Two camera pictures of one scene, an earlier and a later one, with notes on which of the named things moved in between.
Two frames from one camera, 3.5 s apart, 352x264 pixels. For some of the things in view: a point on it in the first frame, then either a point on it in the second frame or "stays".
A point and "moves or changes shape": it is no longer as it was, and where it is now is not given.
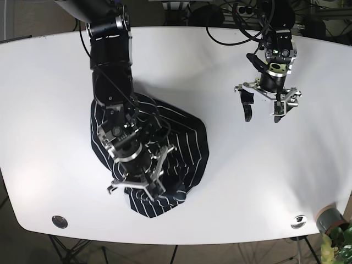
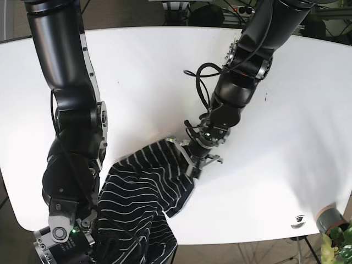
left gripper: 139,160 -> 67,240
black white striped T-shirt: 185,165 moves or changes shape
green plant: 336,246 stays
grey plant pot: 329,217 stays
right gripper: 270,86 -> 205,138
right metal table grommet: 298,221 stays
